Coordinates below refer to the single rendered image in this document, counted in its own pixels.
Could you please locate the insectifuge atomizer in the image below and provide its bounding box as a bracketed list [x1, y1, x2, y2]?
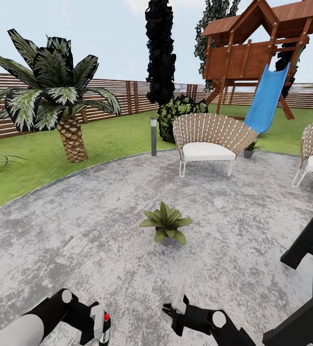
[99, 313, 112, 346]

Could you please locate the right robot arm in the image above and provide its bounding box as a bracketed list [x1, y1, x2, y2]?
[163, 281, 257, 346]

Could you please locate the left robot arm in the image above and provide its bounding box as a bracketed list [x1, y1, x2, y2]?
[0, 288, 107, 346]

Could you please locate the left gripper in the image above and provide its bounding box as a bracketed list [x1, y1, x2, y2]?
[71, 301, 107, 346]

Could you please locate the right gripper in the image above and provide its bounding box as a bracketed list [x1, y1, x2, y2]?
[163, 295, 199, 337]

